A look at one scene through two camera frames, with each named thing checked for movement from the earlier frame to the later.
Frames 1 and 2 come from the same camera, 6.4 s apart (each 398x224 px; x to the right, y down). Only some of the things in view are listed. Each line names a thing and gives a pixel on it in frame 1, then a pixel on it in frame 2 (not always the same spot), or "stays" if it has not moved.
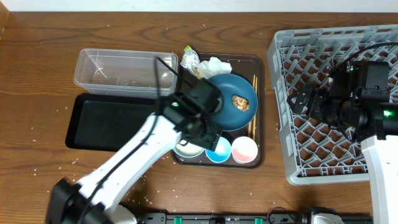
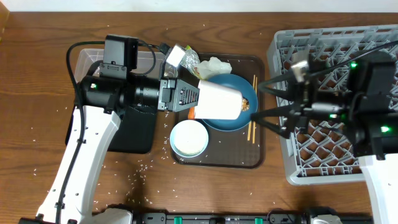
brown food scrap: [240, 102] stays
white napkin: [212, 66] stays
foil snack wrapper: [190, 60] stays
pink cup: [244, 150] → [217, 102]
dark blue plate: [227, 116] stays
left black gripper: [210, 137] → [168, 95]
